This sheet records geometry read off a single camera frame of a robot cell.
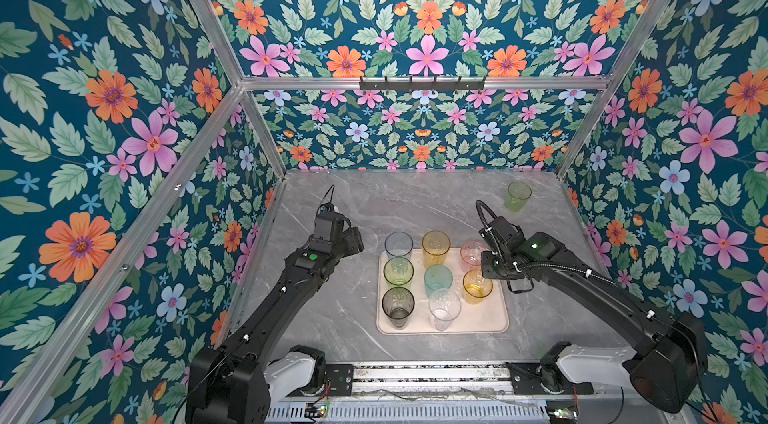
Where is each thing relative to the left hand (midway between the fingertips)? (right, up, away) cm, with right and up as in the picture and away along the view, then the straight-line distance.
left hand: (355, 229), depth 82 cm
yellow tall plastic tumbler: (+23, -6, +6) cm, 24 cm away
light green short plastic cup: (+55, +9, +27) cm, 62 cm away
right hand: (+36, -10, -2) cm, 37 cm away
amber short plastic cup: (+35, -18, +6) cm, 40 cm away
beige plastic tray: (+16, -16, -9) cm, 24 cm away
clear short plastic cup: (+25, -23, +3) cm, 34 cm away
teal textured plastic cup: (+23, -15, +4) cm, 28 cm away
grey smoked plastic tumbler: (+12, -19, -5) cm, 23 cm away
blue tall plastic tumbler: (+12, -5, +6) cm, 14 cm away
